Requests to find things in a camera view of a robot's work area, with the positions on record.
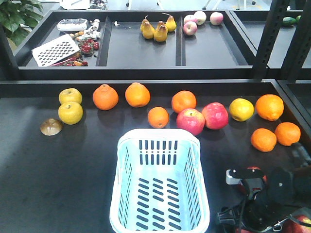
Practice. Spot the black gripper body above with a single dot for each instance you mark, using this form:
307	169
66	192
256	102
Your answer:
266	206

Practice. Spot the light blue plastic basket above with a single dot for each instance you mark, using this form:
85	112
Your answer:
159	184

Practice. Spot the orange behind apples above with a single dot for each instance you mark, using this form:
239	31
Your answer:
183	100

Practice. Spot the small orange left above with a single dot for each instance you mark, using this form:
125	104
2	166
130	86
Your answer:
263	140

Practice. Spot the small orange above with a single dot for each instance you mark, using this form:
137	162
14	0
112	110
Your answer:
158	117
263	140
287	133

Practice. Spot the small orange right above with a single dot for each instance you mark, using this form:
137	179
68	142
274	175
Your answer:
287	133

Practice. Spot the knobbed orange right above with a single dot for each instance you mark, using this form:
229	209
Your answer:
269	107

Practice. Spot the yellow orange fruit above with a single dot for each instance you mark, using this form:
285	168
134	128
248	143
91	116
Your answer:
241	109

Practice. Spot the red apple right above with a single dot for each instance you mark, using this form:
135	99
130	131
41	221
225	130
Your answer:
216	115

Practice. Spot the pink red apple left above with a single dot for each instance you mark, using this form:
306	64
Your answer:
191	120

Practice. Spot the small orange middle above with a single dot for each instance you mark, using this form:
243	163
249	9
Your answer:
158	117

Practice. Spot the large orange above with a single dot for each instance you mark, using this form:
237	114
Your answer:
137	95

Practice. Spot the green avocado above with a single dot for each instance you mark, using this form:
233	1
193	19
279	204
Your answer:
288	21

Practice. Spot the pink apple on shelf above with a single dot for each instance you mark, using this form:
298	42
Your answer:
190	28

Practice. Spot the orange with knob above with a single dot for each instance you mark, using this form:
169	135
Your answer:
105	97

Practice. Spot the brown pear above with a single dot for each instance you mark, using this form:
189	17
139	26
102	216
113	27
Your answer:
160	35

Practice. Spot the yellow pear front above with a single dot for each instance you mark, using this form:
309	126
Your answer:
70	112

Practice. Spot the yellow pear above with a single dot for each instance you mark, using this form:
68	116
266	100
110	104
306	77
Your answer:
70	94
70	112

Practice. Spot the yellow pear rear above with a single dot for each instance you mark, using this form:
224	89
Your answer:
70	94

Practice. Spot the black wooden produce stand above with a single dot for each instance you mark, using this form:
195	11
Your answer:
105	131

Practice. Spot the white perforated tray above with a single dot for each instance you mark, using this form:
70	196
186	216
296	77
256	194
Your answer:
54	51

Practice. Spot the white device box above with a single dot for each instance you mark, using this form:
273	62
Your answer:
70	25

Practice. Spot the green potted plant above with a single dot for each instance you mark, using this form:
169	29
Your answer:
15	14

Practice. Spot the black shelf upright post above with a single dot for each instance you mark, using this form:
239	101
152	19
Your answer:
272	26

